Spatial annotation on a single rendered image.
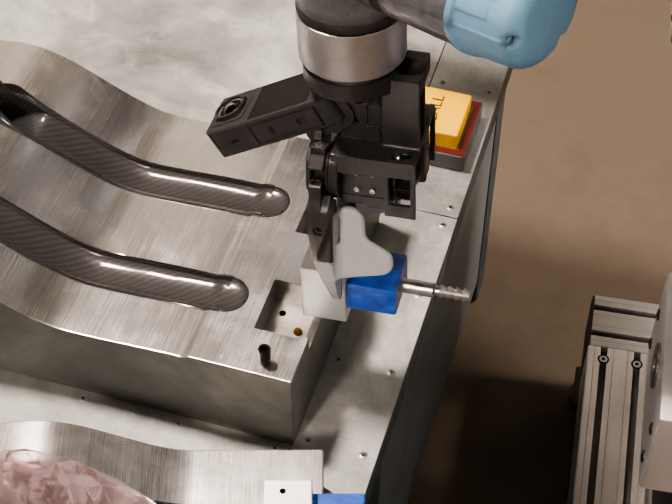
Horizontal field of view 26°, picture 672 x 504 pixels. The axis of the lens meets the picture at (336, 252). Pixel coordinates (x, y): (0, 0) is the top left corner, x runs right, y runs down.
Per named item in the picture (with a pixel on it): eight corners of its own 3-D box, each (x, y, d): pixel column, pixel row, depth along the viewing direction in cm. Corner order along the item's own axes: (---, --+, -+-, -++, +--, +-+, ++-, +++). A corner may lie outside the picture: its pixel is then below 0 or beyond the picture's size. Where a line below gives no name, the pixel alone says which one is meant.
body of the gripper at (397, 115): (414, 230, 105) (412, 98, 97) (300, 213, 107) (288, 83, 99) (436, 162, 111) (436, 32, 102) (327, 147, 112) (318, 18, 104)
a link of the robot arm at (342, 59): (281, 30, 96) (314, -38, 101) (286, 85, 99) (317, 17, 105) (392, 43, 94) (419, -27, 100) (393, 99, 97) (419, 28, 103)
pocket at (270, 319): (327, 319, 123) (327, 291, 120) (308, 368, 119) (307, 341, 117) (276, 306, 124) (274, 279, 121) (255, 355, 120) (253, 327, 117)
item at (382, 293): (475, 297, 118) (477, 249, 114) (463, 342, 114) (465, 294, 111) (319, 272, 120) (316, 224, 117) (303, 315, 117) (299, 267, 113)
